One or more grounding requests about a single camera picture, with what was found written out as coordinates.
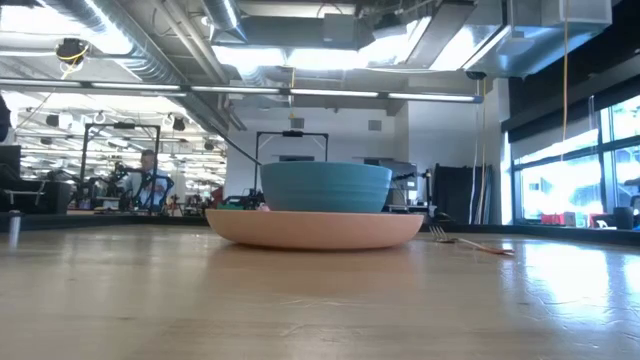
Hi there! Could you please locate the blue ribbed bowl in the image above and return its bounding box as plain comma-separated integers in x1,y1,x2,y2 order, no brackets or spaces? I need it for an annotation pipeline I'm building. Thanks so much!
259,160,394,214

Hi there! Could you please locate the fork with copper handle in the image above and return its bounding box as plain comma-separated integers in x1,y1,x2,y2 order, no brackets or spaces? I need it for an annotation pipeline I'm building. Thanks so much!
428,224,517,257

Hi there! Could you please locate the peach shallow plate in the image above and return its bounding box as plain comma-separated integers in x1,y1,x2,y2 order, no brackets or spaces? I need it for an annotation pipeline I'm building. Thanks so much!
204,208,425,251

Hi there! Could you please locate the grey monitor on stand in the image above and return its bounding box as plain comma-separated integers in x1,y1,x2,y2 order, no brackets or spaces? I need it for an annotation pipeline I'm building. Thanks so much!
363,158,419,192

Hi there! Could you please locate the long ceiling light bar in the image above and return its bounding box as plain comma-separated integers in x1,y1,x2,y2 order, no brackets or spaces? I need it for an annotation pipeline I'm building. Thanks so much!
0,78,485,105

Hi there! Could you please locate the black curtain panel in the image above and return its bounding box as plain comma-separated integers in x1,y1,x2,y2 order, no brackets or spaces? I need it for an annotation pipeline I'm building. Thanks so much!
431,163,494,226

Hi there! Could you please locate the person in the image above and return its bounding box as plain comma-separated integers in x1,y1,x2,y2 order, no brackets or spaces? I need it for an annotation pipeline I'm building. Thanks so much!
119,148,174,211

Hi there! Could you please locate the black cylinder container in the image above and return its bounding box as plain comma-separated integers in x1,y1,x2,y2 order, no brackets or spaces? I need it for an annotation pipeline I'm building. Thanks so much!
613,205,636,231

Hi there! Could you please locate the black metal gantry frame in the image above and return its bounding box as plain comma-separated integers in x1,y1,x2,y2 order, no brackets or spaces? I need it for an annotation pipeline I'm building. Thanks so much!
253,130,330,201
76,122,162,207

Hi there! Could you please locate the silver ventilation duct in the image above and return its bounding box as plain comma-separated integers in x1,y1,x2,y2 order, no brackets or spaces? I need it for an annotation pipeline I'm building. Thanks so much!
202,0,250,44

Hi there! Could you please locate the hanging yellow cable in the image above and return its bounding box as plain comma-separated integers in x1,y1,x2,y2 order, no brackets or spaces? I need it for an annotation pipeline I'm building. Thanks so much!
561,0,570,154

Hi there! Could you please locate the short metal post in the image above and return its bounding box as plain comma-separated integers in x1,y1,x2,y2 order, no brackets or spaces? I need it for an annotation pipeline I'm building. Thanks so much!
6,209,24,249

